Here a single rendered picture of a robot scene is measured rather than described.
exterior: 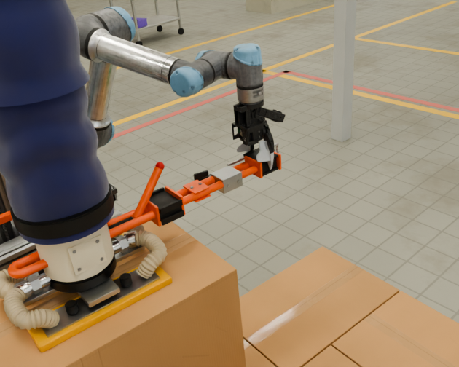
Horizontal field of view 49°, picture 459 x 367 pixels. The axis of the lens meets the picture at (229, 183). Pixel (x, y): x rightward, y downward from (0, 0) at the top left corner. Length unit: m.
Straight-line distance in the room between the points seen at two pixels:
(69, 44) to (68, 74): 0.06
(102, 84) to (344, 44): 2.78
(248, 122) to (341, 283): 0.90
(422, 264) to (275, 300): 1.32
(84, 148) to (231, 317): 0.61
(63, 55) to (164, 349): 0.72
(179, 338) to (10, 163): 0.58
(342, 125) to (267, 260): 1.75
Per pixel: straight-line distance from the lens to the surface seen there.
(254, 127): 1.43
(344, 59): 4.25
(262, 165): 1.49
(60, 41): 1.01
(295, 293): 2.03
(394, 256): 3.15
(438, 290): 2.97
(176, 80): 1.32
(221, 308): 1.35
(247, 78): 1.38
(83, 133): 1.09
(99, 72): 1.71
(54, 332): 1.23
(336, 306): 1.99
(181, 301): 1.25
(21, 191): 1.13
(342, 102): 4.36
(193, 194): 1.37
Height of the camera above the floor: 1.90
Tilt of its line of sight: 29 degrees down
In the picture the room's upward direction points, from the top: 5 degrees counter-clockwise
